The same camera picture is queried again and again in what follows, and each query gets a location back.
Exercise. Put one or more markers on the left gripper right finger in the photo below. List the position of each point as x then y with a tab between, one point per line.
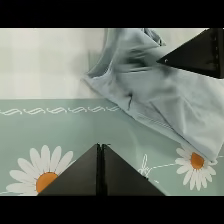
125	176

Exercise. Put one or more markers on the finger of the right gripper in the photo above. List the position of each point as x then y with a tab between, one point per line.
200	53

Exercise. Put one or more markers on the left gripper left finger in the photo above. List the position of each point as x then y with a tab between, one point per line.
78	176

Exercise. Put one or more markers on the light blue shirt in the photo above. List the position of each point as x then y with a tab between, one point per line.
160	93

